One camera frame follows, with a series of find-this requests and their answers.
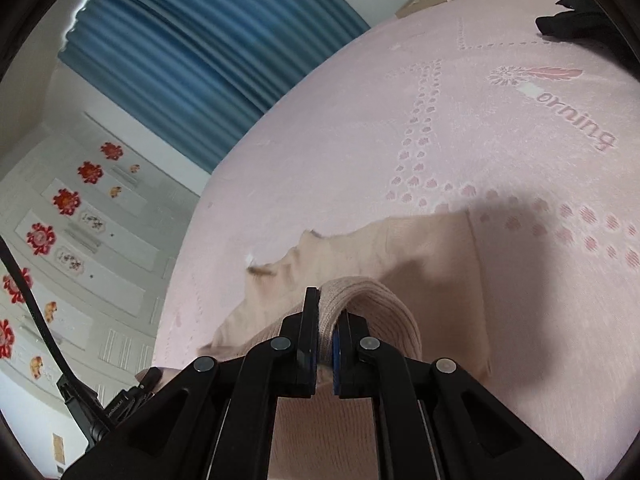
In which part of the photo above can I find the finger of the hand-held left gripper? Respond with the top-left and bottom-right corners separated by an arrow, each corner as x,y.
135,366 -> 164,394

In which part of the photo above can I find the pink knitted sweater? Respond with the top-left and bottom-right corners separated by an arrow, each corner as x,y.
197,212 -> 494,480

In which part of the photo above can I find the bed with pink sheet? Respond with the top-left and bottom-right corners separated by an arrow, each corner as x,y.
150,0 -> 640,480

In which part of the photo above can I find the black puffer jacket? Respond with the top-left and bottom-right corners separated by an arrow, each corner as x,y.
535,0 -> 627,47

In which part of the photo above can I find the blue curtain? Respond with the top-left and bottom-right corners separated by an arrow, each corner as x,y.
57,0 -> 374,177

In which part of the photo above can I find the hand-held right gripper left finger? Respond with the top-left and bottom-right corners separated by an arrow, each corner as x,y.
60,287 -> 321,480

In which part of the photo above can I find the white wardrobe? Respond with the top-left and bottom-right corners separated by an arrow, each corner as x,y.
0,110 -> 212,476

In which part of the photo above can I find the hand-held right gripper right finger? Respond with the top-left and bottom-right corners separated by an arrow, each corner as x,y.
332,309 -> 585,480

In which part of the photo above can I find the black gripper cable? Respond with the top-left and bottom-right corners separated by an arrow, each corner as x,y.
0,237 -> 81,391

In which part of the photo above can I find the row of red paper decorations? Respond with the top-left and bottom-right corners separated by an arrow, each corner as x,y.
0,141 -> 124,361

